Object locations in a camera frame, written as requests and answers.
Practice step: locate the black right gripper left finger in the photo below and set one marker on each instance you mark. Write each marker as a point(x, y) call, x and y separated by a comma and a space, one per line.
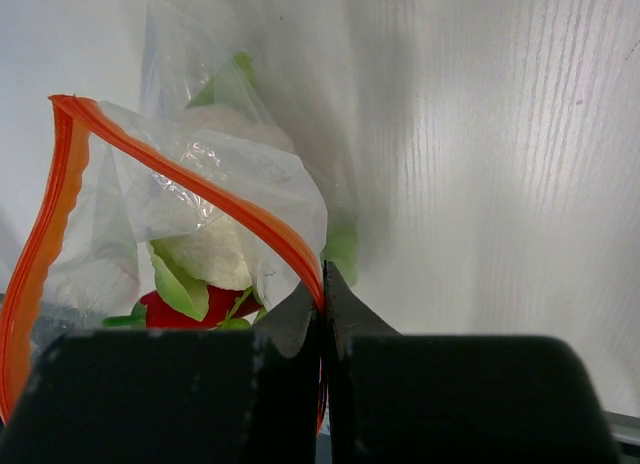
point(168, 396)

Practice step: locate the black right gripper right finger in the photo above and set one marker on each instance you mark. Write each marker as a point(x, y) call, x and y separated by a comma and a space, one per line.
point(397, 398)

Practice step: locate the red chili pepper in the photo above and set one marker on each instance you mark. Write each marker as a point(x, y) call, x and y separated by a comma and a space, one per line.
point(203, 307)

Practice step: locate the clear zip bag orange zipper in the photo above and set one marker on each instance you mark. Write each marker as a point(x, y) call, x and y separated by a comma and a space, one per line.
point(89, 255)

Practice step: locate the white cauliflower with green leaves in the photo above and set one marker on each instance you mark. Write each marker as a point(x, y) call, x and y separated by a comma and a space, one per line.
point(220, 135)

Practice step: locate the aluminium mounting rail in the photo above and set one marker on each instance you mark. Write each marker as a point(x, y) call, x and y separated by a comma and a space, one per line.
point(624, 428)

